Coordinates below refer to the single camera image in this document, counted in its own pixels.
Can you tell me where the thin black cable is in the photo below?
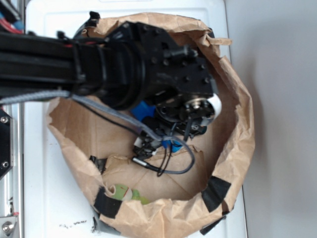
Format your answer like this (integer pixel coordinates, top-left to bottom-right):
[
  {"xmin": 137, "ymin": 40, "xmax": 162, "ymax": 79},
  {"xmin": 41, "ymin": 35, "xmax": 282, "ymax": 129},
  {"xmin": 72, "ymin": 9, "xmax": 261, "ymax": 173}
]
[{"xmin": 71, "ymin": 98, "xmax": 174, "ymax": 178}]

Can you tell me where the dark green toy cucumber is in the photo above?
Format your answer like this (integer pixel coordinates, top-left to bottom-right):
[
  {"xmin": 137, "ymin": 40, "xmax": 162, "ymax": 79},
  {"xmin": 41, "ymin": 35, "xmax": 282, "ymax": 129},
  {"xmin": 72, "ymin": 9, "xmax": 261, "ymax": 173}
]
[{"xmin": 199, "ymin": 126, "xmax": 207, "ymax": 134}]

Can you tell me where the white plastic tray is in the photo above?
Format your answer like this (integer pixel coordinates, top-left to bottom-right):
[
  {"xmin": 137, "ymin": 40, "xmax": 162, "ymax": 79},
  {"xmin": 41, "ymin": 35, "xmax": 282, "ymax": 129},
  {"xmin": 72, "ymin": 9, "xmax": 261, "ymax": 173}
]
[{"xmin": 22, "ymin": 0, "xmax": 249, "ymax": 238}]

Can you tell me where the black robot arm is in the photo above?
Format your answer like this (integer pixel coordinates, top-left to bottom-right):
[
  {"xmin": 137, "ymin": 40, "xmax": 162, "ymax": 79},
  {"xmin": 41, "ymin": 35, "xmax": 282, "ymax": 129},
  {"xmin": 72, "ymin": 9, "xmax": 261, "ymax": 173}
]
[{"xmin": 0, "ymin": 22, "xmax": 222, "ymax": 160}]

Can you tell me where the brown paper bag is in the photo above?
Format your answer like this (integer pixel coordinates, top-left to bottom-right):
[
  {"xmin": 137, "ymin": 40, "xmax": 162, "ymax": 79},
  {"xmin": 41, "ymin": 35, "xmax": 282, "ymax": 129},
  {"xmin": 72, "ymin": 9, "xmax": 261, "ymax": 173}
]
[{"xmin": 47, "ymin": 12, "xmax": 255, "ymax": 238}]

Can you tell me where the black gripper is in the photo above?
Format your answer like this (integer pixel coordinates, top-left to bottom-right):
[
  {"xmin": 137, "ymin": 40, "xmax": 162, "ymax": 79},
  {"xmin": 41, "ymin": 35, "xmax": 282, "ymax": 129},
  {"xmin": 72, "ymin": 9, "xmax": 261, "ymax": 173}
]
[{"xmin": 133, "ymin": 95, "xmax": 222, "ymax": 159}]

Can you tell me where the green frog toy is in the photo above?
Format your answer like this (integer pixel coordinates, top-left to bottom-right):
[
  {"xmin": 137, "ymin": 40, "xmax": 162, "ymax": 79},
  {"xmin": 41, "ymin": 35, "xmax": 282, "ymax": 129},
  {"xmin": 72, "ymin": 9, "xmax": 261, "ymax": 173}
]
[{"xmin": 110, "ymin": 184, "xmax": 149, "ymax": 205}]

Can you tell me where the black metal bracket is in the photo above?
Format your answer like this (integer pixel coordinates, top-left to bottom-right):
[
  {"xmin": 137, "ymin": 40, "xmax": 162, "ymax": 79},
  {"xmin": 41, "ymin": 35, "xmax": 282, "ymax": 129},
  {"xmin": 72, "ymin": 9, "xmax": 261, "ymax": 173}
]
[{"xmin": 0, "ymin": 109, "xmax": 11, "ymax": 179}]

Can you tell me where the silver metal frame rail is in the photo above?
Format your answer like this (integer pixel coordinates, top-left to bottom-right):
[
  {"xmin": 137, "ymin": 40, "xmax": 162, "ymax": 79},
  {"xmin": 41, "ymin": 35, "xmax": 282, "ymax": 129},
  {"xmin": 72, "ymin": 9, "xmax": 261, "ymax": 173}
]
[{"xmin": 0, "ymin": 104, "xmax": 24, "ymax": 238}]

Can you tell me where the blue plastic bottle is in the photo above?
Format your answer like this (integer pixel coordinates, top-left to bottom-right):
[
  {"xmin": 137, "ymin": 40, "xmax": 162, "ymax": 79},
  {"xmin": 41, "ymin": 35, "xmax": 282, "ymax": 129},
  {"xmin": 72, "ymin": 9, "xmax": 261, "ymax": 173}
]
[{"xmin": 130, "ymin": 101, "xmax": 182, "ymax": 153}]

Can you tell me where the grey braided cable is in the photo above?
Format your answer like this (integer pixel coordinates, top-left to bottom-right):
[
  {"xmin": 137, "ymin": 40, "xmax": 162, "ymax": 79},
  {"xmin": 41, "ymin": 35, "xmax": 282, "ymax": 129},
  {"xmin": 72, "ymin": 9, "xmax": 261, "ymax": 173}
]
[{"xmin": 0, "ymin": 90, "xmax": 196, "ymax": 175}]

